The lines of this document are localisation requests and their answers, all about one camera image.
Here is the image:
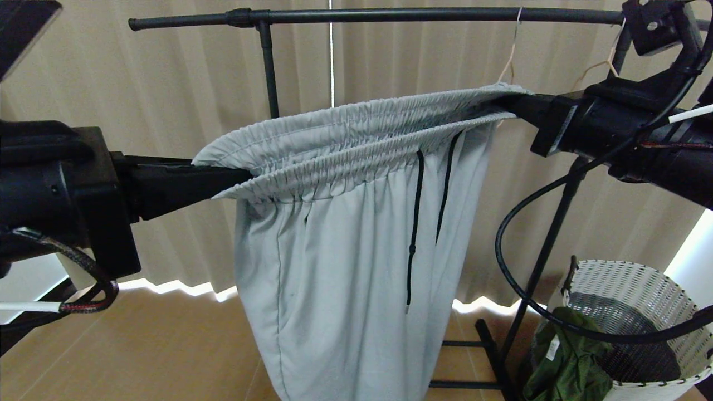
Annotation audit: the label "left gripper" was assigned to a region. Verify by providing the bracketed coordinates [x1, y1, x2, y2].
[0, 119, 141, 279]

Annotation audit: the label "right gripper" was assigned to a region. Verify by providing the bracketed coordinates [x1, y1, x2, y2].
[530, 78, 713, 210]

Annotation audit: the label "pink clothes hanger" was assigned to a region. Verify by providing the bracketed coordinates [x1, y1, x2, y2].
[571, 19, 628, 92]
[497, 7, 525, 85]

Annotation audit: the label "pale grey shorts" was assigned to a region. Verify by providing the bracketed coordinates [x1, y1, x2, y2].
[192, 82, 534, 401]

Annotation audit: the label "white laundry basket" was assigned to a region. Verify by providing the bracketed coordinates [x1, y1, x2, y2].
[560, 255, 713, 401]

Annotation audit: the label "black clothes rack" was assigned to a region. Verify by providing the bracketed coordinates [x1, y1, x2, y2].
[128, 6, 713, 401]

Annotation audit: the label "beige curtain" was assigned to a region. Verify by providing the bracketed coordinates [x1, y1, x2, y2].
[0, 0, 713, 315]

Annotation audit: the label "dark green garment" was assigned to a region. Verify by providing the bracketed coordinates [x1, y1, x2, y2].
[522, 306, 614, 401]

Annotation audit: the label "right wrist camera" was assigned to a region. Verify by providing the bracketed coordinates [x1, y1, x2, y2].
[621, 0, 706, 57]

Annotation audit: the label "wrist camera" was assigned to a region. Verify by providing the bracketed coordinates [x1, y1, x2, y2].
[621, 0, 706, 57]
[0, 0, 64, 82]

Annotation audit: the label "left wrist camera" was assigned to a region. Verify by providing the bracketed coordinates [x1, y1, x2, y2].
[0, 0, 64, 82]

